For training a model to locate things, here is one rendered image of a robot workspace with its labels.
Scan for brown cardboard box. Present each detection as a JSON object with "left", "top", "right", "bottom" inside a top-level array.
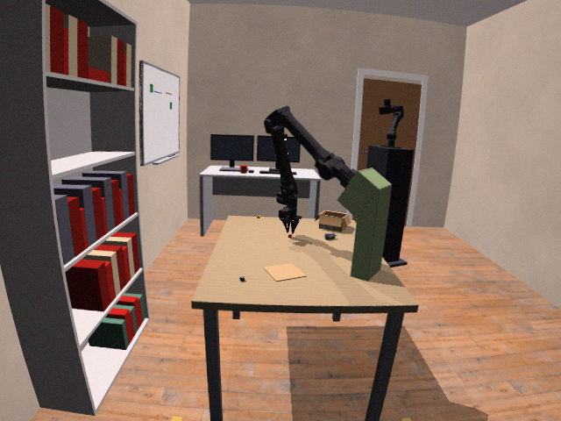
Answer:
[{"left": 315, "top": 210, "right": 351, "bottom": 232}]

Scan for tan mat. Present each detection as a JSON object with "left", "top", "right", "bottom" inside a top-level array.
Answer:
[{"left": 264, "top": 263, "right": 306, "bottom": 282}]

